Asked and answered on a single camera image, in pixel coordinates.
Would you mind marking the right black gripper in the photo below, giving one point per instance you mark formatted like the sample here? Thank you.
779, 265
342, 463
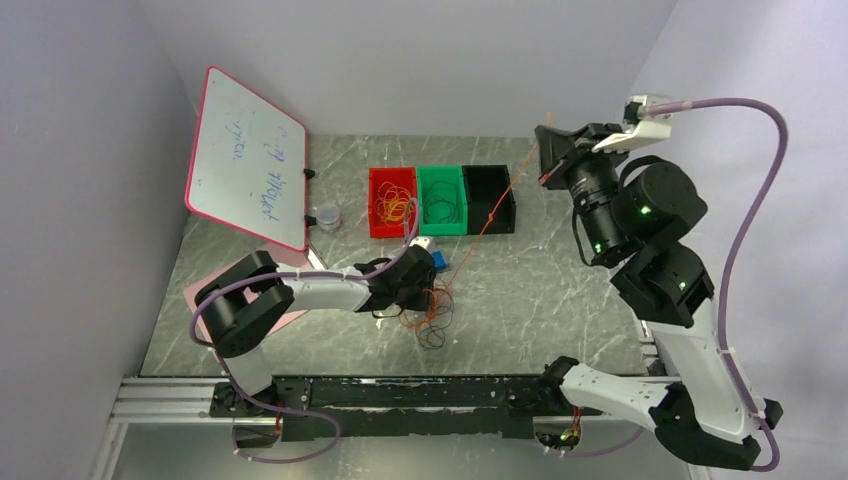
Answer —
561, 152

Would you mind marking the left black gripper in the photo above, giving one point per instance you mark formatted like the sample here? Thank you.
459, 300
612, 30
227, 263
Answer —
418, 304

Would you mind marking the green plastic bin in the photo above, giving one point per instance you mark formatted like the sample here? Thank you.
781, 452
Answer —
442, 198

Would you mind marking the black plastic bin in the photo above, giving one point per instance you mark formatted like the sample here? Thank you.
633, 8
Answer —
487, 212

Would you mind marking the red plastic bin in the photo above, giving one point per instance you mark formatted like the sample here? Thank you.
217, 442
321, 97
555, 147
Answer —
389, 191

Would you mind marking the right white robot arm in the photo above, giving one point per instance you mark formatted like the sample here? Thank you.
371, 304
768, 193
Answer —
635, 213

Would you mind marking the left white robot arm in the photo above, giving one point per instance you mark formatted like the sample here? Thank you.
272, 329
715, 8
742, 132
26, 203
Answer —
240, 308

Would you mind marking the blue eraser block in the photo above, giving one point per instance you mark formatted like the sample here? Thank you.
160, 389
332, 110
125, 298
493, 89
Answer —
440, 262

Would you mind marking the clear jar of paperclips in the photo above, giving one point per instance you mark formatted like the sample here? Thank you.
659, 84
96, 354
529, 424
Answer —
328, 217

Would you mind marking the pink framed whiteboard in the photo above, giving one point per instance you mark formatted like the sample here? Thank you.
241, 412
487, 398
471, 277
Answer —
248, 164

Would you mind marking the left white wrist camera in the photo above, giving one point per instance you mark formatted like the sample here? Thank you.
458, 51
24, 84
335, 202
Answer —
423, 242

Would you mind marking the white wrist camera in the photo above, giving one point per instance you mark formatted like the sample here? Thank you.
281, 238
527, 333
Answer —
423, 242
639, 129

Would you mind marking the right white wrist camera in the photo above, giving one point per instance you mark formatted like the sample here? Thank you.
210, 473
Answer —
639, 129

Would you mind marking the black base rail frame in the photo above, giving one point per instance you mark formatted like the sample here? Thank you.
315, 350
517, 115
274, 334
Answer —
512, 406

